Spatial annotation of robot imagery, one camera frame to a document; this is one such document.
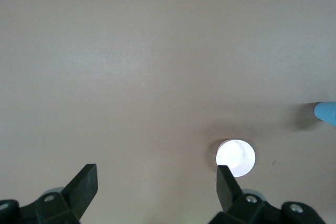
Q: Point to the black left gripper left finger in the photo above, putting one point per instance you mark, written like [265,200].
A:
[78,192]

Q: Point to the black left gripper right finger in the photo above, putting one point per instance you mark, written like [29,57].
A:
[231,197]

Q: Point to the blue ribbed plastic cup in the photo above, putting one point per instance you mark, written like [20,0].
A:
[326,112]

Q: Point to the pink bowl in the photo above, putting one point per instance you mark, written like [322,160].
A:
[239,153]

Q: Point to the brown table cover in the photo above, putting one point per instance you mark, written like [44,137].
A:
[131,51]

